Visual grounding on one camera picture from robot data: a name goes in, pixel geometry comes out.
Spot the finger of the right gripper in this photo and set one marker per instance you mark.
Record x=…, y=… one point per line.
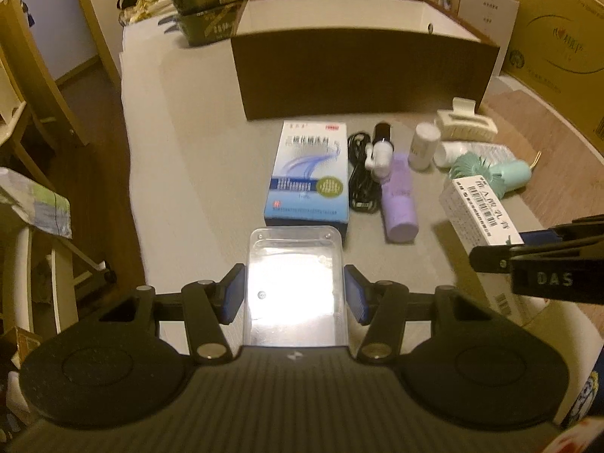
x=490, y=257
x=578, y=229

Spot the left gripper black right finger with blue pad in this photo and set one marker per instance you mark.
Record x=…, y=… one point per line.
x=384, y=307

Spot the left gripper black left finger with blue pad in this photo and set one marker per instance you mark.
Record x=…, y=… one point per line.
x=204, y=306

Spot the white barcode box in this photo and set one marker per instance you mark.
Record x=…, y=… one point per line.
x=480, y=220

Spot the purple tube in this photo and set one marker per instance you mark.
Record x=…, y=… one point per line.
x=397, y=203

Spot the mint green handheld fan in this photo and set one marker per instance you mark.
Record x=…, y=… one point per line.
x=502, y=178

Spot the clear plastic case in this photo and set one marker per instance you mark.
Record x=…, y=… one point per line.
x=295, y=294

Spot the white squeeze tube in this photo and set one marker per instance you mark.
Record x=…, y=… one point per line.
x=447, y=152

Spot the small white bottle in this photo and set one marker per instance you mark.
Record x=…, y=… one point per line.
x=423, y=145

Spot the cream hair claw clip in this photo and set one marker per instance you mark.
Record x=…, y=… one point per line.
x=462, y=123

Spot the blue white medicine box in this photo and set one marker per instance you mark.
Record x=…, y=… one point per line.
x=309, y=180

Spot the black white spray bottle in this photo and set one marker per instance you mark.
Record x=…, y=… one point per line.
x=379, y=153

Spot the large brown cardboard carton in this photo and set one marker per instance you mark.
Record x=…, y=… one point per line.
x=556, y=50

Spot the wooden chair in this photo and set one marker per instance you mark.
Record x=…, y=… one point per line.
x=28, y=207

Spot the white cardboard box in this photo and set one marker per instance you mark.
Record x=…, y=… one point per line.
x=494, y=18

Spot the brown cardboard storage box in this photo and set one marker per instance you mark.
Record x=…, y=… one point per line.
x=298, y=58

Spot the lower dark food tub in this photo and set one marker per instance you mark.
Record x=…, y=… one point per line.
x=209, y=26

